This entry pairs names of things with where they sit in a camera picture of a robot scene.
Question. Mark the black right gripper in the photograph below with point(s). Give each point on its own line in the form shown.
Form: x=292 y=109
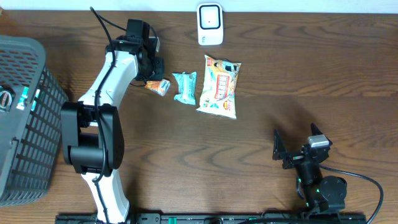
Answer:
x=293 y=158

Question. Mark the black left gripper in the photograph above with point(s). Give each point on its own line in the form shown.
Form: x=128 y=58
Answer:
x=160 y=73

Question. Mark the orange tissue pack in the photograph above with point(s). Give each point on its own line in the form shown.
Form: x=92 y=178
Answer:
x=159 y=87

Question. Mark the teal snack pack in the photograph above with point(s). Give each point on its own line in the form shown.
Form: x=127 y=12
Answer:
x=186 y=87

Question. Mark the large yellow snack bag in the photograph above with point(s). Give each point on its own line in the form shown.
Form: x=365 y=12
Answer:
x=219 y=86

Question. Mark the teal tissue pack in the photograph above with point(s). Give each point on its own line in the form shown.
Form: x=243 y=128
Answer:
x=23 y=99

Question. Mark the dark green round-logo box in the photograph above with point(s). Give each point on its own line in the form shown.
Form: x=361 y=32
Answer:
x=7 y=98

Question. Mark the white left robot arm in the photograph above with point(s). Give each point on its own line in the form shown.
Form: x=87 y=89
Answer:
x=92 y=136

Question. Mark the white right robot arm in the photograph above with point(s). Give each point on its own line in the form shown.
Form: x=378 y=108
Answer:
x=323 y=195

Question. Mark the white barcode scanner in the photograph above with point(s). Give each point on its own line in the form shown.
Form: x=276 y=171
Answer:
x=210 y=24

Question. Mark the grey plastic shopping basket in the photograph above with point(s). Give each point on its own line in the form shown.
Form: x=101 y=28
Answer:
x=30 y=140

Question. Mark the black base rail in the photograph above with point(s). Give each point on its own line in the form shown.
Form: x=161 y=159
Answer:
x=273 y=217

